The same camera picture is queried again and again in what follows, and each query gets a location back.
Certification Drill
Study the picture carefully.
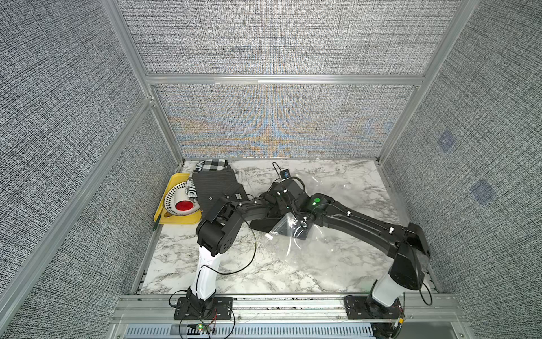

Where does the green pen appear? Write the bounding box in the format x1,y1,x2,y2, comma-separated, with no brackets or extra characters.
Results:
152,215,162,231

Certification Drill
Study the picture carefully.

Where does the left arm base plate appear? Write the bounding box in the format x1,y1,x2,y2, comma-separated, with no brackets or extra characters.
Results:
174,297,234,321

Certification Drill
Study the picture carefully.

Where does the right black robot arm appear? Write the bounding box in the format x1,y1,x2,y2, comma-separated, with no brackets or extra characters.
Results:
271,178,430,310

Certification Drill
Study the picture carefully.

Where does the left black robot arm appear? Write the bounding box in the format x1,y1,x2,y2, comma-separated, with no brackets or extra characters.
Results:
186,189,295,306

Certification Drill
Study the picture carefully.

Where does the clear vacuum bag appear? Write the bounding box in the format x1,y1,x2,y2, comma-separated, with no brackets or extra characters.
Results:
249,162,412,259

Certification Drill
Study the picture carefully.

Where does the black white checkered cloth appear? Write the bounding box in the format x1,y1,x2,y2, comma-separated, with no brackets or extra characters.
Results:
194,158,229,172

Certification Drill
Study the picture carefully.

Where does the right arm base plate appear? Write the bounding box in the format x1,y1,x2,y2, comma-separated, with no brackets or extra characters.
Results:
343,295,402,319

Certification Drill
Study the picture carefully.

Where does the black shirt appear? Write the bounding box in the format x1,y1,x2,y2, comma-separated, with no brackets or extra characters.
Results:
251,213,311,241

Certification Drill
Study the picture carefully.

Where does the aluminium front rail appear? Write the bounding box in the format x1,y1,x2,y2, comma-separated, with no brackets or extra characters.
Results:
106,292,475,338

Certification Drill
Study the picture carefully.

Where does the yellow tray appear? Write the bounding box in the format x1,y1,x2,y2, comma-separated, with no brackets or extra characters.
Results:
153,173,202,225

